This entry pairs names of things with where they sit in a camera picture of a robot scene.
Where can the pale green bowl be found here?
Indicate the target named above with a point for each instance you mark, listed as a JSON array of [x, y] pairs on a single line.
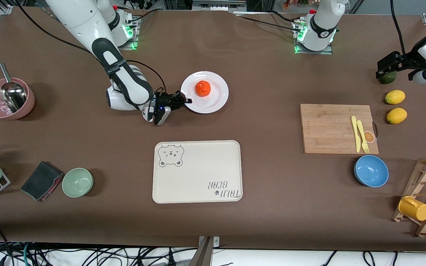
[[77, 182]]

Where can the yellow plastic knife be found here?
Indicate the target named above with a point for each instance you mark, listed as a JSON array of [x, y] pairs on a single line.
[[356, 135]]

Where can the dark green avocado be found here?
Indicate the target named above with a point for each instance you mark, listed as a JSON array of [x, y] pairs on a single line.
[[388, 78]]

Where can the cream tray with bear print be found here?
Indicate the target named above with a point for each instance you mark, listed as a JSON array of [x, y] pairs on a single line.
[[198, 173]]

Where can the orange mandarin fruit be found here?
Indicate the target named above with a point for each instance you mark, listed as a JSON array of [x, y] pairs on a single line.
[[203, 88]]

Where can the dark grey folded cloth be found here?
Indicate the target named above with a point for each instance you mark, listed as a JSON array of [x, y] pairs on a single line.
[[41, 180]]

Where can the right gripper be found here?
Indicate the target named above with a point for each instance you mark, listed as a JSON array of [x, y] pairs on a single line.
[[165, 100]]

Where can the yellow plastic cup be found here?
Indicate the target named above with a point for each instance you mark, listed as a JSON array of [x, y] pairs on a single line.
[[414, 208]]

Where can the white round plate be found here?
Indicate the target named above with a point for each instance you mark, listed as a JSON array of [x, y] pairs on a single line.
[[216, 99]]

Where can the bamboo cutting board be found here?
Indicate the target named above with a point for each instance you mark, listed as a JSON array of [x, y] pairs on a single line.
[[331, 129]]

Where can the metal scoop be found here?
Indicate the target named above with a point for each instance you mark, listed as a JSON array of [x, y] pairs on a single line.
[[13, 95]]

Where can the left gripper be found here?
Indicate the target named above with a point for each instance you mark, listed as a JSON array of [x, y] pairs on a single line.
[[400, 62]]

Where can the yellow plastic fork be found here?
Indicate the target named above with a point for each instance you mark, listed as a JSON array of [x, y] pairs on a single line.
[[362, 136]]

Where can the yellow lemon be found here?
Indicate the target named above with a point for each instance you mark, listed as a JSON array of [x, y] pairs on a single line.
[[396, 115], [395, 96]]

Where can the orange slice disc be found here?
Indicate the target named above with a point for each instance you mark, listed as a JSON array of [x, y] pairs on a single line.
[[369, 137]]

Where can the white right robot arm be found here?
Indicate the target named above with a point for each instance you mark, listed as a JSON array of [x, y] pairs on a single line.
[[83, 18]]

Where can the blue bowl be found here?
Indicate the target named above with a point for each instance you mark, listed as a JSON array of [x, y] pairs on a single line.
[[371, 171]]

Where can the aluminium mount bracket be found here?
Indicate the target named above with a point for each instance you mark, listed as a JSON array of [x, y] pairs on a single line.
[[203, 253]]

